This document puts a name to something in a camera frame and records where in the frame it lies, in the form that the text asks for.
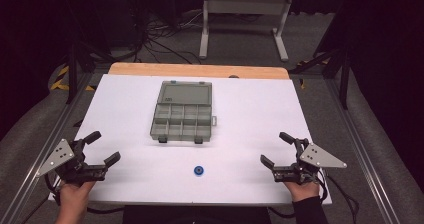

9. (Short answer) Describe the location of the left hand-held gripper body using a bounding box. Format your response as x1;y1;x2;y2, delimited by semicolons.
35;138;109;187

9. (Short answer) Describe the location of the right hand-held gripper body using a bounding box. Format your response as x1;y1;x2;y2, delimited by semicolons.
272;137;348;186

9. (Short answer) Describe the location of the grey plastic compartment box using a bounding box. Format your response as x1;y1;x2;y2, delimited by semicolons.
149;80;218;145

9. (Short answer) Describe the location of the person's left hand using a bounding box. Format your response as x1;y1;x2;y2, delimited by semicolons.
58;180;98;216

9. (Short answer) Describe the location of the person's right hand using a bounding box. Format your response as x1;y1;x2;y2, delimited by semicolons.
282;180;322;204

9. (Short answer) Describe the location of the white table cover sheet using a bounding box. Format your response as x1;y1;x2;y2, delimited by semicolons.
48;73;333;206

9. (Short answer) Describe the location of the yellow black hazard tape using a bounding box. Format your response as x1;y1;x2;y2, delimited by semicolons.
49;65;96;92

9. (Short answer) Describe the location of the black tripod stand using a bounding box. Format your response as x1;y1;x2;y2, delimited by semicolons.
61;3;116;105
289;0;354;111

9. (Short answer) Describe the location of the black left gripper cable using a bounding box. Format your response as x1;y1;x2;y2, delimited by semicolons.
19;173;125;224

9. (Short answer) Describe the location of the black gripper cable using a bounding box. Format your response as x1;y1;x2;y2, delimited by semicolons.
266;168;360;224
19;173;125;224

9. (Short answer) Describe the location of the aluminium rail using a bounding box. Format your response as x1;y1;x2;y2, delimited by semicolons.
324;78;403;224
0;73;96;224

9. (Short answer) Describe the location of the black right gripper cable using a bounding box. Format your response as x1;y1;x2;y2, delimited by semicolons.
266;168;360;224

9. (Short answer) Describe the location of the bundle of black floor cables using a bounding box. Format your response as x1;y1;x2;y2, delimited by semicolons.
129;3;204;65

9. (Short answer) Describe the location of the white metal stand frame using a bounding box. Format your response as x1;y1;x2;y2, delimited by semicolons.
198;0;295;63

